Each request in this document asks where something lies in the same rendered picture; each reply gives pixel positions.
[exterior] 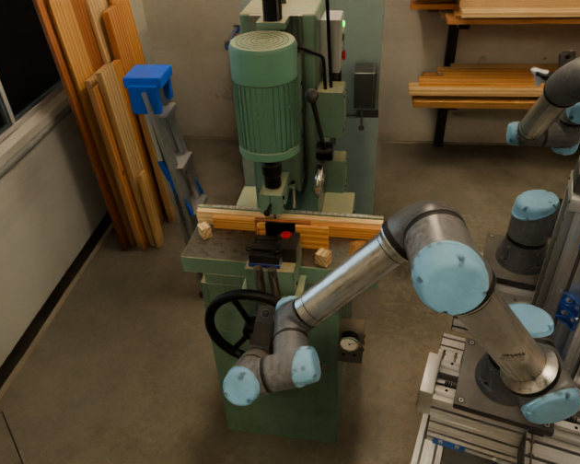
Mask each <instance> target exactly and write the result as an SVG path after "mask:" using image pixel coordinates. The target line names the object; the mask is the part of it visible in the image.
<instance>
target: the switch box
mask: <svg viewBox="0 0 580 464"><path fill-rule="evenodd" d="M343 20H344V13H343V11H341V10H330V25H331V68H332V72H333V73H340V71H341V69H342V62H343V59H342V52H343V41H342V34H343V32H344V27H343V30H342V21H343ZM320 53H321V54H322V55H323V56H324V57H325V63H326V73H328V72H329V63H328V43H327V22H326V10H325V11H324V13H323V15H322V17H321V20H320Z"/></svg>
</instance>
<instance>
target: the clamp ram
mask: <svg viewBox="0 0 580 464"><path fill-rule="evenodd" d="M265 230H266V235H267V236H279V237H280V236H281V233H282V232H284V231H289V232H296V224H295V223H283V222H270V221H266V223H265Z"/></svg>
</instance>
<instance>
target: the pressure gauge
mask: <svg viewBox="0 0 580 464"><path fill-rule="evenodd" d="M349 343H350V345H349ZM353 343H354V344H353ZM339 345H340V346H341V347H342V348H343V350H345V351H350V352H351V351H355V350H357V349H358V348H359V346H360V336H359V335H358V334H357V333H356V332H354V331H345V332H343V333H342V334H341V338H340V342H339Z"/></svg>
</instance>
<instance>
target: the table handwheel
mask: <svg viewBox="0 0 580 464"><path fill-rule="evenodd" d="M239 300H255V301H257V302H256V305H255V308H254V310H253V313H252V316H251V317H250V316H249V314H248V313H247V312H246V310H245V309H244V308H243V306H241V304H240V303H239ZM279 300H281V299H280V298H279V297H277V296H273V295H271V294H268V293H265V292H262V291H258V290H252V289H238V290H232V291H228V292H225V293H223V294H222V295H220V296H217V297H216V298H215V299H214V300H213V301H212V302H211V303H210V304H209V306H208V307H207V309H206V311H205V315H204V324H205V328H206V330H207V332H208V334H209V336H210V338H211V339H212V340H213V342H214V343H215V344H216V345H217V346H218V347H219V348H220V349H222V350H223V351H224V352H226V353H227V354H230V355H231V356H233V357H235V358H237V359H239V358H240V357H241V356H242V355H243V354H244V353H245V351H243V350H240V349H238V348H239V347H240V346H241V345H242V344H243V343H244V342H245V341H246V340H249V338H250V337H251V335H252V333H253V329H254V323H255V319H256V314H257V308H258V306H259V302H262V303H265V304H267V305H270V306H272V307H276V304H277V303H278V301H279ZM228 302H232V303H233V304H234V306H235V307H236V308H237V310H238V311H239V313H240V314H241V316H242V317H243V319H244V320H245V321H246V322H245V325H244V328H243V331H242V333H243V336H242V337H241V339H240V340H239V341H238V342H237V343H235V344H234V345H232V344H230V343H229V342H227V341H226V340H225V339H224V338H223V337H222V336H221V335H220V333H219V332H218V330H217V328H216V326H215V313H216V311H217V310H218V309H219V308H220V307H221V306H223V305H224V304H225V303H228Z"/></svg>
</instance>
